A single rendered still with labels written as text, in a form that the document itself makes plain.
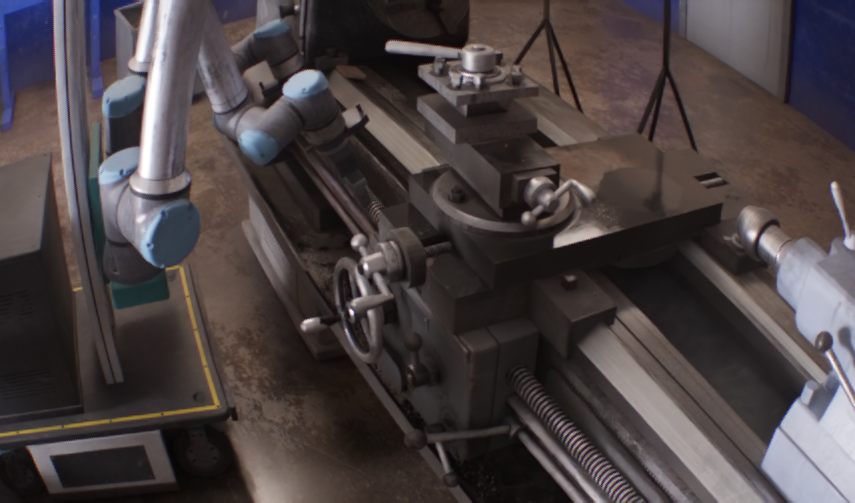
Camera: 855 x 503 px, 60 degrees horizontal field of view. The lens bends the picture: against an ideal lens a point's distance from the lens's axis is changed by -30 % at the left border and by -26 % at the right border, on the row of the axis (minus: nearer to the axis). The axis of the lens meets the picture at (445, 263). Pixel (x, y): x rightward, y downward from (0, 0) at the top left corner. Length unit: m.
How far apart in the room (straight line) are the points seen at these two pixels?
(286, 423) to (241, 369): 0.28
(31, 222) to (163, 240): 0.53
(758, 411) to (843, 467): 0.48
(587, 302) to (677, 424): 0.32
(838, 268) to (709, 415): 0.37
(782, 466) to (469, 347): 0.67
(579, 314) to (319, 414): 1.23
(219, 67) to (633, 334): 0.97
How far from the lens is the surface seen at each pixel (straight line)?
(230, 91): 1.95
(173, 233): 1.76
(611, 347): 1.59
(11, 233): 2.11
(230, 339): 2.97
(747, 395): 1.74
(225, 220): 3.56
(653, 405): 1.50
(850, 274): 1.35
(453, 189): 1.73
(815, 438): 1.32
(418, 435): 1.65
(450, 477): 1.72
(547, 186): 1.63
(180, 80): 1.67
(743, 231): 1.48
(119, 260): 1.98
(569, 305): 1.62
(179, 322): 2.52
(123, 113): 2.32
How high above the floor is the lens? 1.82
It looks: 34 degrees down
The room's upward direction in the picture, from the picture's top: 2 degrees clockwise
